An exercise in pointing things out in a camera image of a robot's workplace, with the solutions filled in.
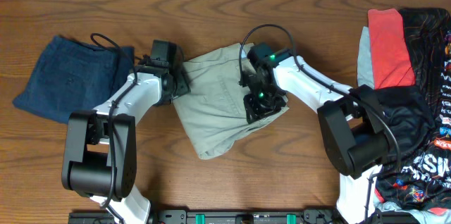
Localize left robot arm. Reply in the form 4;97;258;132
61;66;190;223

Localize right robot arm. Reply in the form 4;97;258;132
239;47;401;223

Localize folded navy blue shorts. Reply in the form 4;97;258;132
13;36;135;123

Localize light blue garment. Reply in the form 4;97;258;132
357;27;375;89

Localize red garment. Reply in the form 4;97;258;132
368;8;415;89

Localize black printed shirt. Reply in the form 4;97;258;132
375;8;450;211

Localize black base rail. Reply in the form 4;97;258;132
68;209;419;224

